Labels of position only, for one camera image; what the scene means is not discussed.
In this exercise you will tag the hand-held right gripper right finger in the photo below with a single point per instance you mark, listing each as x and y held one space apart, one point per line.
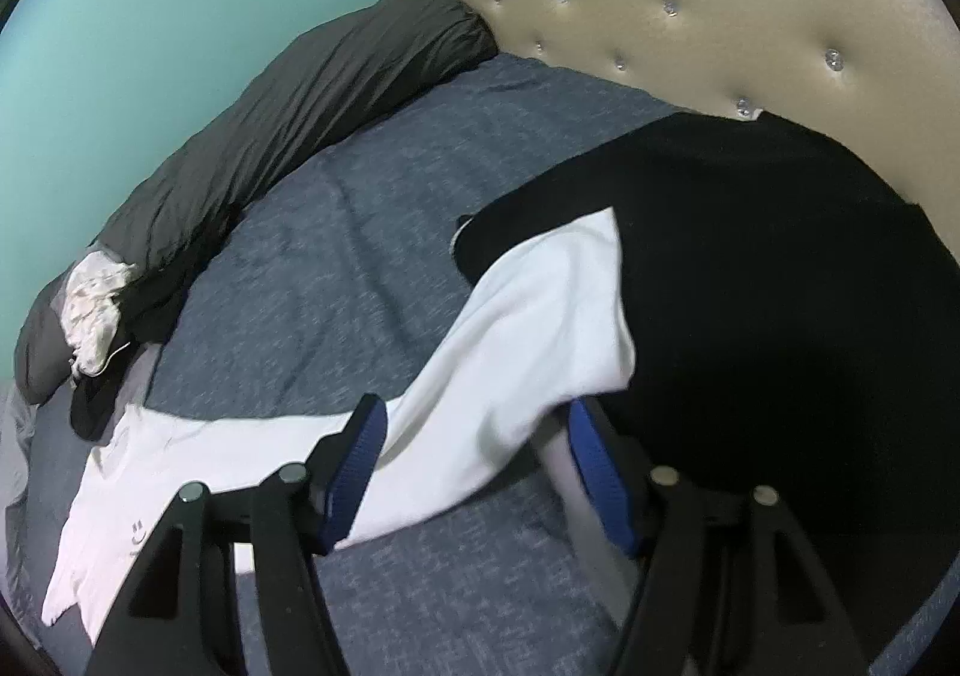
604 481

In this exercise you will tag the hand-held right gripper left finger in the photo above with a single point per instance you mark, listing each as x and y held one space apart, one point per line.
352 481

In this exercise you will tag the white long-sleeve shirt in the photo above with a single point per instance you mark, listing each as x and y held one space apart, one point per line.
525 346

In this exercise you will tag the bed with blue patterned sheet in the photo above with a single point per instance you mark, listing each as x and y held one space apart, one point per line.
337 256

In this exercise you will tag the folded black garment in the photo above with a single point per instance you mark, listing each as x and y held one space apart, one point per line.
750 286

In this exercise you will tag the black garment with white piping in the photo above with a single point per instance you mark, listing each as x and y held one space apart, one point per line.
94 406

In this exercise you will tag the cream crumpled garment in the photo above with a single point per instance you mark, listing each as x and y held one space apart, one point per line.
94 308

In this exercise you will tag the dark grey duvet roll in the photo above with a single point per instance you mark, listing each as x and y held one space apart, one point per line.
315 99

